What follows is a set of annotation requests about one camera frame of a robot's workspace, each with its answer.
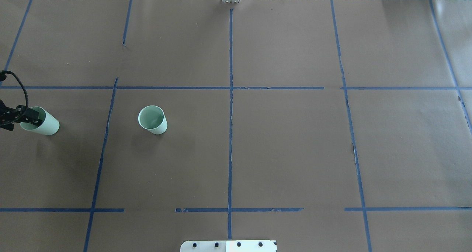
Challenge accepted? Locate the mint green cup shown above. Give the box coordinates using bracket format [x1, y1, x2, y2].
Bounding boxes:
[137, 105, 167, 135]
[20, 106, 60, 136]

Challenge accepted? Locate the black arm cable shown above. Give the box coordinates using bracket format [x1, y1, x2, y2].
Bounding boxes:
[0, 70, 29, 112]

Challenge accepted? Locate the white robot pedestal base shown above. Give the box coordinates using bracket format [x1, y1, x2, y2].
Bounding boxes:
[180, 240, 278, 252]

